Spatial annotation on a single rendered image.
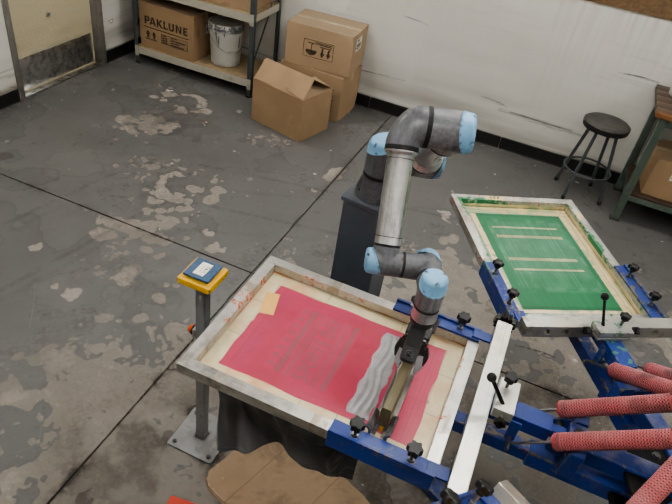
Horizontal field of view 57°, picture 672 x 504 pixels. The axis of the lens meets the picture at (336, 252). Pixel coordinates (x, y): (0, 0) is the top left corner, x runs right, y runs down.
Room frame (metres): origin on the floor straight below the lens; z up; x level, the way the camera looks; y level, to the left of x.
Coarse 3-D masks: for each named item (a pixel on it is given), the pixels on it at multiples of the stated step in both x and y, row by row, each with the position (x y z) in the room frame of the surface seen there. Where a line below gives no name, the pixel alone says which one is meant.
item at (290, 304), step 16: (288, 288) 1.60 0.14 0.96; (288, 304) 1.52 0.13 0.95; (304, 304) 1.53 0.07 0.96; (320, 304) 1.54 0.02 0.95; (256, 320) 1.42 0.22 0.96; (272, 320) 1.43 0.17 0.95; (288, 320) 1.44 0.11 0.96; (352, 320) 1.49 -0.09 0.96; (368, 320) 1.51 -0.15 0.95; (368, 336) 1.43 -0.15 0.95; (400, 336) 1.46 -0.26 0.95; (352, 352) 1.35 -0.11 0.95; (368, 352) 1.36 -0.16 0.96; (432, 352) 1.41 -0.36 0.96; (432, 368) 1.34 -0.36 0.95; (416, 384) 1.27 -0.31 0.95; (432, 384) 1.28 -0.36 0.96
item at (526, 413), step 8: (520, 408) 1.17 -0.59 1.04; (528, 408) 1.17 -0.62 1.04; (488, 416) 1.16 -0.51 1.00; (520, 416) 1.14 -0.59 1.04; (528, 416) 1.14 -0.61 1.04; (536, 416) 1.15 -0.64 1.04; (544, 416) 1.15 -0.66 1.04; (552, 416) 1.16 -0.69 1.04; (528, 424) 1.12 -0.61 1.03; (536, 424) 1.12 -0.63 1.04; (544, 424) 1.13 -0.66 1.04; (552, 424) 1.13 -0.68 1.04; (528, 432) 1.12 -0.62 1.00; (536, 432) 1.12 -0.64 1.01; (544, 432) 1.11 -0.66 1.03; (544, 440) 1.11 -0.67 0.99
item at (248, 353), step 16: (240, 336) 1.33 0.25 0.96; (256, 336) 1.35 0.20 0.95; (272, 336) 1.36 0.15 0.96; (240, 352) 1.27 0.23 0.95; (256, 352) 1.28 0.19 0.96; (240, 368) 1.21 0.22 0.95; (256, 368) 1.22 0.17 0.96; (352, 368) 1.28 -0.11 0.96; (272, 384) 1.17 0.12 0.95; (288, 384) 1.18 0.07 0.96; (304, 384) 1.19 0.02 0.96; (336, 384) 1.21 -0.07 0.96; (352, 384) 1.22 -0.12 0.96; (304, 400) 1.13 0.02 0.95; (320, 400) 1.14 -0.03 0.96; (336, 400) 1.15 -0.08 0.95; (416, 400) 1.20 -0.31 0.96; (352, 416) 1.11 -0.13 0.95; (400, 416) 1.14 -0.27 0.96; (416, 416) 1.15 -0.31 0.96; (400, 432) 1.08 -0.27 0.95
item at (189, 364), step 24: (264, 264) 1.66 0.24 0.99; (288, 264) 1.68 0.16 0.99; (336, 288) 1.60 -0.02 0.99; (240, 312) 1.44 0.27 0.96; (384, 312) 1.55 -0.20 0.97; (216, 336) 1.30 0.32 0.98; (456, 336) 1.47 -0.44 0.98; (192, 360) 1.18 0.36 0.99; (216, 384) 1.12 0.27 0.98; (240, 384) 1.12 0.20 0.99; (456, 384) 1.26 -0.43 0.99; (264, 408) 1.07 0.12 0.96; (288, 408) 1.07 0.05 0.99; (456, 408) 1.17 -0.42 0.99; (312, 432) 1.03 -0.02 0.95; (432, 456) 1.00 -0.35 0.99
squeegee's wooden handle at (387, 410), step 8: (400, 368) 1.22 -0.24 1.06; (408, 368) 1.23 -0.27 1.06; (400, 376) 1.19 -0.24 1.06; (408, 376) 1.23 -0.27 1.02; (392, 384) 1.16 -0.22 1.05; (400, 384) 1.16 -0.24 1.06; (392, 392) 1.13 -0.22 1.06; (400, 392) 1.14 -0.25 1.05; (392, 400) 1.10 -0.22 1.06; (384, 408) 1.07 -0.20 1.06; (392, 408) 1.08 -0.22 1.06; (384, 416) 1.07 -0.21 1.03; (384, 424) 1.07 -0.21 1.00
